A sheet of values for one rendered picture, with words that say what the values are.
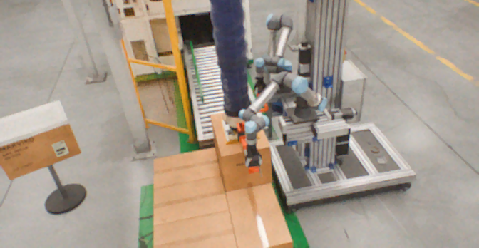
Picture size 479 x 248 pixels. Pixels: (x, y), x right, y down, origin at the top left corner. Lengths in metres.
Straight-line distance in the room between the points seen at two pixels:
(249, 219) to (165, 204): 0.72
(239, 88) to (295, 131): 0.68
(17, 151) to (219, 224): 1.87
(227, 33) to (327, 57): 0.93
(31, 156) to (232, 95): 1.92
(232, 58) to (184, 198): 1.27
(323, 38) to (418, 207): 1.89
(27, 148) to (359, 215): 3.04
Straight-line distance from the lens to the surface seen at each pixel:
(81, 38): 6.28
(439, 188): 4.27
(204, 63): 5.20
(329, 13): 3.01
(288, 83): 2.64
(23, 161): 3.88
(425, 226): 3.90
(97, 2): 3.81
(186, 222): 3.08
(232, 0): 2.54
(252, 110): 2.58
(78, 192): 4.44
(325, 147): 3.71
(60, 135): 3.79
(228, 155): 2.95
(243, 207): 3.10
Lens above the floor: 2.89
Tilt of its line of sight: 35 degrees down
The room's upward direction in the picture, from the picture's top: 5 degrees counter-clockwise
